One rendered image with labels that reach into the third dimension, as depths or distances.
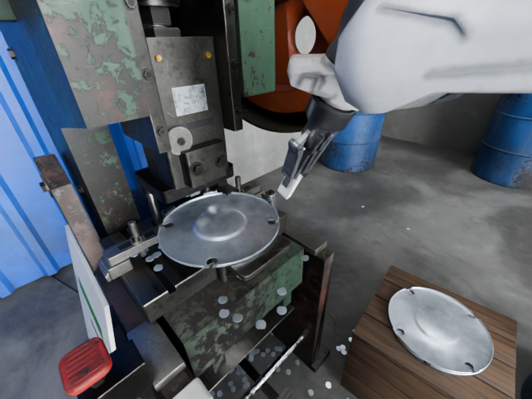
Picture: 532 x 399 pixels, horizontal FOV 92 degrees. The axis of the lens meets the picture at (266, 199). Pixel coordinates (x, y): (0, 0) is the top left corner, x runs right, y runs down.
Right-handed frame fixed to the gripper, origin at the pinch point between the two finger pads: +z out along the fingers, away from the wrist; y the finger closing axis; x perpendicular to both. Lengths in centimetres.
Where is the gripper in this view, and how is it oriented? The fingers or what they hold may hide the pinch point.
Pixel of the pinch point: (289, 184)
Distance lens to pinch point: 55.4
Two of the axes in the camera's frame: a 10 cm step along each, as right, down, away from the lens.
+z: -3.0, 6.1, 7.3
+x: -6.7, -6.8, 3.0
